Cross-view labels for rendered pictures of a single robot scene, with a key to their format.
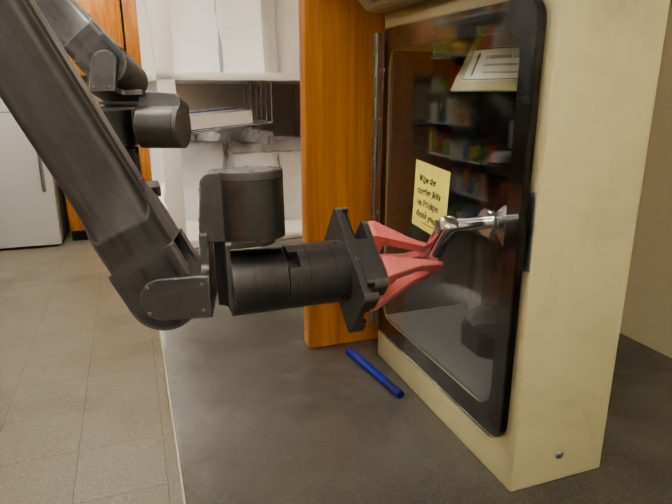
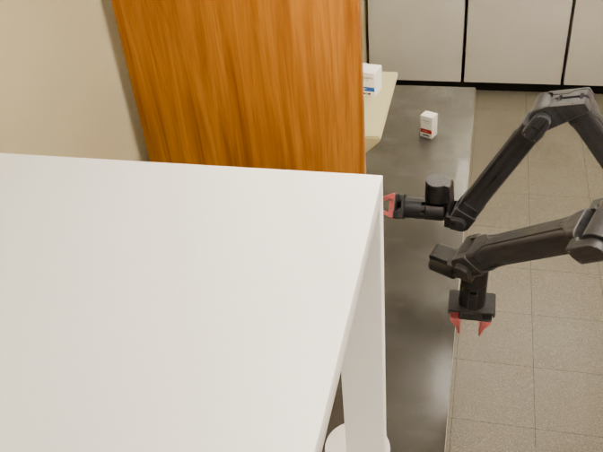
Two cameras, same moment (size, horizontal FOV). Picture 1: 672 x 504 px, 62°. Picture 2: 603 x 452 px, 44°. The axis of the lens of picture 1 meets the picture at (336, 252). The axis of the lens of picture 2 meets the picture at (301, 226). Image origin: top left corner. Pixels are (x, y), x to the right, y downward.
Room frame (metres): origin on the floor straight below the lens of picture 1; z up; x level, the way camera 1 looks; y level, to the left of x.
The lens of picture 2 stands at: (1.95, 0.70, 2.34)
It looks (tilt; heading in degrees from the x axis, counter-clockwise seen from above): 37 degrees down; 216
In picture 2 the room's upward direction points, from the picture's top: 6 degrees counter-clockwise
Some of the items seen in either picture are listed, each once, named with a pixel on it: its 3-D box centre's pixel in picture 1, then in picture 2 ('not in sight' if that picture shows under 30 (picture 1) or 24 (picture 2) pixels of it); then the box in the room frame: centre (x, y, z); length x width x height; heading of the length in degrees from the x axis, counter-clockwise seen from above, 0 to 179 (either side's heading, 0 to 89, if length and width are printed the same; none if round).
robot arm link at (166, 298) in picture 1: (215, 237); (447, 201); (0.47, 0.10, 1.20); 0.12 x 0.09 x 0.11; 98
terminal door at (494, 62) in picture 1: (434, 210); not in sight; (0.61, -0.11, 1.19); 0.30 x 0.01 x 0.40; 19
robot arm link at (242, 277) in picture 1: (256, 273); (434, 207); (0.47, 0.07, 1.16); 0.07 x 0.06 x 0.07; 109
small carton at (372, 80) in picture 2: not in sight; (368, 80); (0.55, -0.08, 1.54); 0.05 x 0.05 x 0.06; 8
